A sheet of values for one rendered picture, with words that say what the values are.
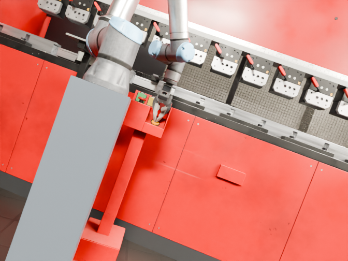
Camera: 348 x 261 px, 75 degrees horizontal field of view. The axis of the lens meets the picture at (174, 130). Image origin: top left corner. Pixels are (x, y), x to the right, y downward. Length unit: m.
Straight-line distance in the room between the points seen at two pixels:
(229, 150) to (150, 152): 0.45
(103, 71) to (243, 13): 1.09
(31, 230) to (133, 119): 0.55
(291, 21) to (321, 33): 0.19
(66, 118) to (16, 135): 0.97
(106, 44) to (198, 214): 1.03
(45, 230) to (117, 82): 0.50
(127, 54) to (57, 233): 0.60
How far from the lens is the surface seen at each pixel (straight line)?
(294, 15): 1.69
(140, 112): 1.03
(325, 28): 1.74
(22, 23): 2.36
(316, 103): 1.61
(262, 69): 1.52
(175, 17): 0.93
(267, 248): 1.54
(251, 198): 1.41
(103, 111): 0.71
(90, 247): 1.20
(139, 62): 2.08
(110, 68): 0.74
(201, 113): 1.31
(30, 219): 0.84
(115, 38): 0.77
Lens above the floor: 0.75
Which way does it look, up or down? 2 degrees down
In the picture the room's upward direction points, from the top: 20 degrees clockwise
